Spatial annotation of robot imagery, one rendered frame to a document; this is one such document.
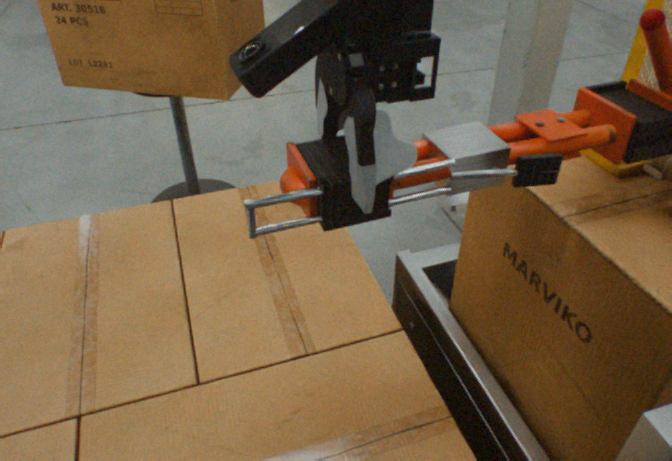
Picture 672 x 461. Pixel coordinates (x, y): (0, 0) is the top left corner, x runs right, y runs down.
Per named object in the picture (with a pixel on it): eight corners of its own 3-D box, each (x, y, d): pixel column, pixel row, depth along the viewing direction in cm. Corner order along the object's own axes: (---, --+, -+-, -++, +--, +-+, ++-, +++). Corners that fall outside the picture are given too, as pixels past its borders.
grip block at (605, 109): (615, 119, 68) (629, 75, 65) (677, 156, 61) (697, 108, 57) (561, 129, 66) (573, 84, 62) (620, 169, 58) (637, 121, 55)
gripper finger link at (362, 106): (383, 166, 43) (370, 53, 41) (365, 169, 42) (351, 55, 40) (362, 158, 47) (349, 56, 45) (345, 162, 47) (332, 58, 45)
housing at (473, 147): (471, 154, 61) (477, 118, 58) (506, 186, 55) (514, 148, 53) (416, 166, 59) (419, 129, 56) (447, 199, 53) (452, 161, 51)
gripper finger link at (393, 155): (429, 208, 47) (419, 102, 44) (366, 223, 45) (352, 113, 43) (413, 201, 50) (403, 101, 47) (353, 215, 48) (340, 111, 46)
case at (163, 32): (268, 56, 203) (259, -59, 179) (228, 101, 171) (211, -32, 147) (124, 45, 213) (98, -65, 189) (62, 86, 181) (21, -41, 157)
